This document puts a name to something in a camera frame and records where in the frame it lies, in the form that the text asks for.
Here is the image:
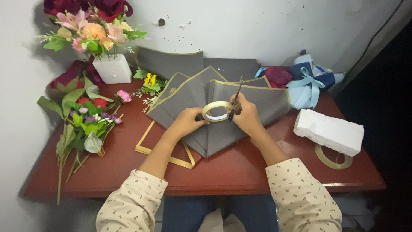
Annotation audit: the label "person's left hand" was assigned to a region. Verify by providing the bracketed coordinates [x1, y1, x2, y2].
[171, 107, 211, 138]

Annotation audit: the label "person's right hand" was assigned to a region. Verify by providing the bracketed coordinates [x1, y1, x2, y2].
[229, 93, 264, 137]

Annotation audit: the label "clear tape roll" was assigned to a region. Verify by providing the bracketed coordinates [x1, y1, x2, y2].
[202, 101, 234, 122]
[314, 143, 353, 170]

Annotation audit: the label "dark scissors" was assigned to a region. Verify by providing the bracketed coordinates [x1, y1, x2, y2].
[227, 75, 244, 122]

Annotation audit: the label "folded grey wrapping paper fan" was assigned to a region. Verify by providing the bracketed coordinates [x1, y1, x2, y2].
[146, 66, 291, 158]

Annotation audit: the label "grey gold-edged wrapping sheet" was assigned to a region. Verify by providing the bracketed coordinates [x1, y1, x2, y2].
[135, 47, 261, 82]

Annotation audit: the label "red wooden table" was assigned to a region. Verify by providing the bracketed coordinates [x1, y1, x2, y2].
[23, 66, 387, 202]

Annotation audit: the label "transparent gold-edged wrapping sheet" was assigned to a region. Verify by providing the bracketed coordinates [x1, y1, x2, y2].
[135, 120, 196, 169]

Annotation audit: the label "yellow artificial flower sprig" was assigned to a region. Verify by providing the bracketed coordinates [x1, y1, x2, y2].
[130, 68, 168, 114]

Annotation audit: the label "pink artificial flower stem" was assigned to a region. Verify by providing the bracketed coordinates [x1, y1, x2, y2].
[111, 90, 132, 113]

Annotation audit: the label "white foam flower base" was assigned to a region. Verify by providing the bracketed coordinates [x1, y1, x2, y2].
[92, 54, 133, 84]

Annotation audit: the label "blue wrapped bouquet with ribbon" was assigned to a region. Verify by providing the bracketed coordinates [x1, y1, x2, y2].
[254, 49, 345, 111]

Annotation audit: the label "person's legs in blue trousers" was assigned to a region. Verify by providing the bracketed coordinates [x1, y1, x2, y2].
[161, 195, 280, 232]

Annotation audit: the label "artificial flower bunch with leaves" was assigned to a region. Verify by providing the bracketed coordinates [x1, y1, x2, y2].
[36, 88, 124, 206]

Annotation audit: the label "white foam block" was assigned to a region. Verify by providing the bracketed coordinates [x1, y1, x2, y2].
[293, 109, 365, 157]

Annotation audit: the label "maroon rose with leaves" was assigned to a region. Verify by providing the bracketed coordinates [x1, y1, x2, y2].
[47, 58, 106, 100]

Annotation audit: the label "mixed artificial flower arrangement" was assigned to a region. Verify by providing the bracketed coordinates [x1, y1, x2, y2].
[36, 9, 148, 62]

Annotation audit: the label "dark red artificial roses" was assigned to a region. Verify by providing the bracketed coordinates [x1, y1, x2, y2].
[43, 0, 134, 23]

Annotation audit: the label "black cable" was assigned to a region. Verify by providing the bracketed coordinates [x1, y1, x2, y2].
[335, 0, 405, 85]

